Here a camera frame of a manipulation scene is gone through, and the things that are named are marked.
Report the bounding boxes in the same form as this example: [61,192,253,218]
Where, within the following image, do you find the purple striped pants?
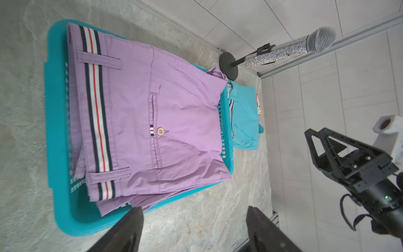
[67,23,232,216]

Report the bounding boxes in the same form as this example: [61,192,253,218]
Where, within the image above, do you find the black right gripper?
[304,128,403,239]

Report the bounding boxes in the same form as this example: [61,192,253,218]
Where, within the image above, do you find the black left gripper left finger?
[88,207,144,252]

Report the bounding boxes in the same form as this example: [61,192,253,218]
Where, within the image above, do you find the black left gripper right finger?
[246,206,302,252]

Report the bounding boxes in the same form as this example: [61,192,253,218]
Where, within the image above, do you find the glitter microphone on stand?
[219,27,336,81]

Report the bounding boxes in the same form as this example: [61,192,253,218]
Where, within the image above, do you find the red yellow small box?
[256,94,262,115]

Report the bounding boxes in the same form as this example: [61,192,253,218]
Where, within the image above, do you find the teal plastic basket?
[44,20,234,236]

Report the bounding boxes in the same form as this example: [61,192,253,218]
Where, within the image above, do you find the teal striped pants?
[227,80,264,150]

